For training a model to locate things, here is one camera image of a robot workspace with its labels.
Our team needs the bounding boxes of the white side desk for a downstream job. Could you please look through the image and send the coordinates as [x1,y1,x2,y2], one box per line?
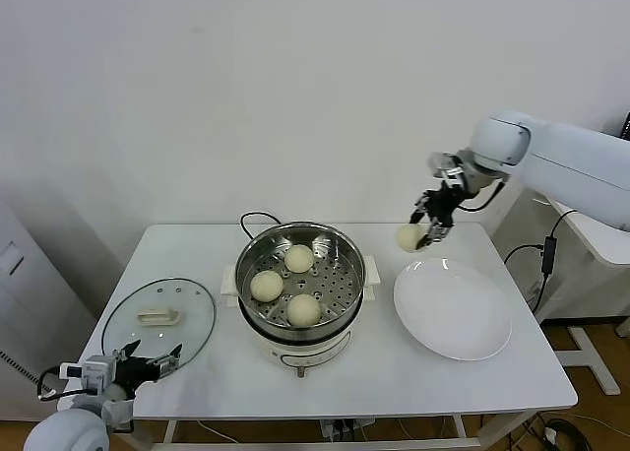
[491,184,630,398]

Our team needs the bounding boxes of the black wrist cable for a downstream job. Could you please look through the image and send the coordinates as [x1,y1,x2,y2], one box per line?
[457,179,506,211]
[36,366,70,402]

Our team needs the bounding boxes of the round white plate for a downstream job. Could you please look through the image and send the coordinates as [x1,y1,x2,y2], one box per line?
[392,257,514,362]

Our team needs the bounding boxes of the white electric cooker base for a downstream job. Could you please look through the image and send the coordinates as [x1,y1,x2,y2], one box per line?
[223,286,383,381]

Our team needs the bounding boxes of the white cabinet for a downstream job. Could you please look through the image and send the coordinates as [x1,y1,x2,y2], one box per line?
[0,194,97,422]

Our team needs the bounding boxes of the round glass pot lid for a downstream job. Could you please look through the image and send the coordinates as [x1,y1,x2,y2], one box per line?
[101,277,219,376]

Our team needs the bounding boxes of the white power strip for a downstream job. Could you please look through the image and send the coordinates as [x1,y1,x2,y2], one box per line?
[319,419,375,442]

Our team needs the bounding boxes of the black floor cables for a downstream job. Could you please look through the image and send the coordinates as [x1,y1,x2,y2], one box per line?
[521,411,592,451]

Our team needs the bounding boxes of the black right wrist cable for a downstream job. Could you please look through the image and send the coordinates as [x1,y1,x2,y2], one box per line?
[457,179,506,211]

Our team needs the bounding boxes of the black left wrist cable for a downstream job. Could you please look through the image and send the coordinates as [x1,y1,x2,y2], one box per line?
[36,366,70,402]

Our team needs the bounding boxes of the white table frame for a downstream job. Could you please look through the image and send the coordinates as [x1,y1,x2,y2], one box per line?
[130,414,542,451]

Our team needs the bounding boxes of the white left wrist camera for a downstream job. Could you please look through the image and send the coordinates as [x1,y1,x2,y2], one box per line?
[58,354,117,391]

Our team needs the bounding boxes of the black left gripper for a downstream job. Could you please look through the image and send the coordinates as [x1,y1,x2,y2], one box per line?
[113,341,184,398]

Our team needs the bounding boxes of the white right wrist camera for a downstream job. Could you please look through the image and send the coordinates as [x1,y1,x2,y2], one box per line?
[426,151,469,191]

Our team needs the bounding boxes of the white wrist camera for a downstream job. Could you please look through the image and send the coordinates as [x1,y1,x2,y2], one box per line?
[426,151,469,191]
[58,354,117,391]

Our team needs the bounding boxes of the perforated steel steamer basket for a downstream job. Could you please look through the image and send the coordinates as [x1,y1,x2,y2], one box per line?
[220,220,383,342]

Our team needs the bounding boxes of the black cooker power cord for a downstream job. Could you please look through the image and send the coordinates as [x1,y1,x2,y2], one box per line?
[239,212,282,240]

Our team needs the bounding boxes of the white steamed baozi bun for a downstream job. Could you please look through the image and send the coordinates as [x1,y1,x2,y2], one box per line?
[284,243,315,274]
[249,270,284,303]
[286,293,322,327]
[396,224,425,254]

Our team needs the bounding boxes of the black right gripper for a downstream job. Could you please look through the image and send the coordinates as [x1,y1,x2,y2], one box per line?
[408,187,469,251]

